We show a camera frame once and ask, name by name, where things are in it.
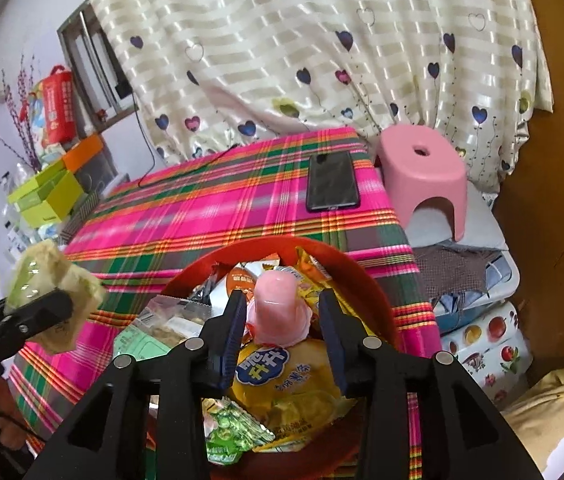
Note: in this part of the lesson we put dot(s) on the lime green cardboard box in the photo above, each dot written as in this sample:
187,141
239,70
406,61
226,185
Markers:
47,200

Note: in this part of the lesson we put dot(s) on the brown checked cloth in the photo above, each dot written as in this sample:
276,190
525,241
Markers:
451,270

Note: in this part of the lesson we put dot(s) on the mint green peanut packet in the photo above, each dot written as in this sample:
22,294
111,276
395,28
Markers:
137,347

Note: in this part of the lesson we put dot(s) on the orange box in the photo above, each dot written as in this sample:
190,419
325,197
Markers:
82,152

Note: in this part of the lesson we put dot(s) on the black smartphone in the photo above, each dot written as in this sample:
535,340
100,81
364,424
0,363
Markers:
333,182

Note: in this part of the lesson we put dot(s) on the white orange snack packet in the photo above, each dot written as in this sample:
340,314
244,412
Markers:
239,282

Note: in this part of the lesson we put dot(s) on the purple flower branches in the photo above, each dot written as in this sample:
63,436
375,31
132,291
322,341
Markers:
22,110

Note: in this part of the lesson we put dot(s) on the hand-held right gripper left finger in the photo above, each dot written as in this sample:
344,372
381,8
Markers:
232,340

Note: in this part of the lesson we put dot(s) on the window frame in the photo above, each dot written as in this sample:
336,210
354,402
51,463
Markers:
92,60

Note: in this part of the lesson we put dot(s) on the green pea snack packet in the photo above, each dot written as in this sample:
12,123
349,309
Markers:
227,435

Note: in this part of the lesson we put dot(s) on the cream heart print curtain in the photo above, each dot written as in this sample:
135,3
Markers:
312,35

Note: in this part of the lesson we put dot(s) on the grey blue folded bedding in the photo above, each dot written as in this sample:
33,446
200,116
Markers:
481,220

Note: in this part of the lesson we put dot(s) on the pink jelly cup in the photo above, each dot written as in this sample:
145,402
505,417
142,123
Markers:
274,300

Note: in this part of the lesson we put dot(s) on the black white striped box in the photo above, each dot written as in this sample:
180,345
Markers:
82,215

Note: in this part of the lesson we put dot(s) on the yellow chip packet blue logo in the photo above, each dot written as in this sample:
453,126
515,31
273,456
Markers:
287,395

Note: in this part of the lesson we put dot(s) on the beige cloth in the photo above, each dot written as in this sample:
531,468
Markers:
551,410

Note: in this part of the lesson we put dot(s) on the black snack packet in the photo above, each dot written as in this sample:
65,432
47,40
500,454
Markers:
205,290

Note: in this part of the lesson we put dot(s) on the long gold snack packet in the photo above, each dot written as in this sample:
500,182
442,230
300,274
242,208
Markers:
309,280

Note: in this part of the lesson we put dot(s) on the fruit print blanket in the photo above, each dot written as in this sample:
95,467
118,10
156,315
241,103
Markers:
486,345

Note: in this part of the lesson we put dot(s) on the pink green plaid tablecloth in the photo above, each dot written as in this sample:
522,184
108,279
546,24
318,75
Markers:
212,210

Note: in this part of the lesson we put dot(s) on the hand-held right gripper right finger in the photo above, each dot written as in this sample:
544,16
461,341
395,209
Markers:
334,345

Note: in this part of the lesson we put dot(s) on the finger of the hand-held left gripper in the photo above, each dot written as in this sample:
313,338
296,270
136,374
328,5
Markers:
42,312

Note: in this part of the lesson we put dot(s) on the wooden wardrobe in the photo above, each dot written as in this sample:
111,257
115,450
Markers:
551,160

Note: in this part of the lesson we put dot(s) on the red plastic basket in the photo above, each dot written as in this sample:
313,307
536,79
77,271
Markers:
361,280

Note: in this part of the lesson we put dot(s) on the pale yellow snack packet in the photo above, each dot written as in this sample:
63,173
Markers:
37,270

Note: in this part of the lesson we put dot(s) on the pink plastic stool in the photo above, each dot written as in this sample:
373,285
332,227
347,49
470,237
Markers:
411,170

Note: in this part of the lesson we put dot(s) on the red packaged bag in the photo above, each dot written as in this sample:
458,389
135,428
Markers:
59,105

